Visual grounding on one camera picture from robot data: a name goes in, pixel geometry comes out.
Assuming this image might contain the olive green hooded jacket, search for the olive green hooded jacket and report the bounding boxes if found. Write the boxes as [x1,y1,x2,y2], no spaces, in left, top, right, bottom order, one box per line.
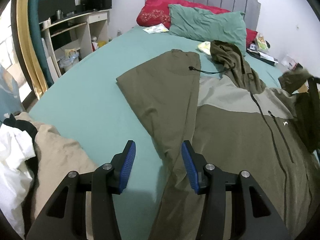
[117,41,319,239]

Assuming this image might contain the stack of books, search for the stack of books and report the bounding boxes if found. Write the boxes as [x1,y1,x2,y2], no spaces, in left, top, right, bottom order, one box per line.
[246,33,278,66]

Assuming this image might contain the white cloth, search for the white cloth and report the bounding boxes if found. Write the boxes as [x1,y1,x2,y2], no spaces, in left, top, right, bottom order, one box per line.
[1,124,36,238]

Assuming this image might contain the black garment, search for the black garment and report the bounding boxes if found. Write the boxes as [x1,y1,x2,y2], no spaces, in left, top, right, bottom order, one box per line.
[3,114,37,141]

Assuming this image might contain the yellow-green packet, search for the yellow-green packet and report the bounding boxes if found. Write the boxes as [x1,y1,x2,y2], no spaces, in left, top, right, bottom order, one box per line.
[197,41,211,56]

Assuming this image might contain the teal bed sheet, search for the teal bed sheet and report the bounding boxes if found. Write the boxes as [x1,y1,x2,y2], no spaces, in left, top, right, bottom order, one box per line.
[28,24,320,240]

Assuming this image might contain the green pillow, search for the green pillow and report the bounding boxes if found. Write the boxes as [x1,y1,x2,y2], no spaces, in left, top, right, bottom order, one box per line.
[168,4,247,55]

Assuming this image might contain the white paper leaflet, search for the white paper leaflet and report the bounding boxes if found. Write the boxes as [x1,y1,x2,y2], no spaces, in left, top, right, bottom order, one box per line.
[143,23,169,34]

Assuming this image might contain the red patterned pillow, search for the red patterned pillow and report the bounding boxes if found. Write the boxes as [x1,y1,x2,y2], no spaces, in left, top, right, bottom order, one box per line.
[136,0,258,49]

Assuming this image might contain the white computer desk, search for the white computer desk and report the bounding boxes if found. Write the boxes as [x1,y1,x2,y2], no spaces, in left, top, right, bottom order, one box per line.
[41,9,109,77]

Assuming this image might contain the black monitor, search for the black monitor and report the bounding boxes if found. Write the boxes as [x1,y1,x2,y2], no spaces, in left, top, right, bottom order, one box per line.
[38,0,76,23]

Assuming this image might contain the teal curtain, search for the teal curtain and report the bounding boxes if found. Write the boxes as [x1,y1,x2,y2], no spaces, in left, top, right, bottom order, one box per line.
[27,0,65,88]

